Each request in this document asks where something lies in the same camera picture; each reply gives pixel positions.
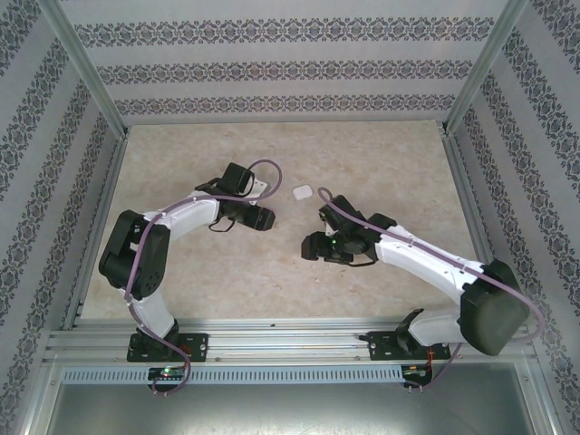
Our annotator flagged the circuit board with green light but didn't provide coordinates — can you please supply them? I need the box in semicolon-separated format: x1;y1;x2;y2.
149;366;188;382

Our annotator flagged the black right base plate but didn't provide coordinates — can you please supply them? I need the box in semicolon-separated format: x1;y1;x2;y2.
364;330;454;363

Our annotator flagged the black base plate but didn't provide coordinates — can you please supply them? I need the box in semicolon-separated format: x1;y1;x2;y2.
128;332;210;364
364;330;454;363

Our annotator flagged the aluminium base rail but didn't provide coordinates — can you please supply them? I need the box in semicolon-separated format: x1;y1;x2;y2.
43;316;540;364

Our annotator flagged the aluminium side rail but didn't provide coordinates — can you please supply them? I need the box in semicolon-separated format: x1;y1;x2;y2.
441;130;538;330
61;133;132;330

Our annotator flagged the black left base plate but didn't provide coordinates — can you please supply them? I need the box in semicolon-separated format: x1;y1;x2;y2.
128;332;210;364

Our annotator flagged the slotted grey cable duct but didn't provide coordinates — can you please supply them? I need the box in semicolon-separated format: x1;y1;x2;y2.
61;364;405;386

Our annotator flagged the aluminium frame post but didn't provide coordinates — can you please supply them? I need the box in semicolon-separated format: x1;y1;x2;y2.
38;0;131;137
441;0;538;135

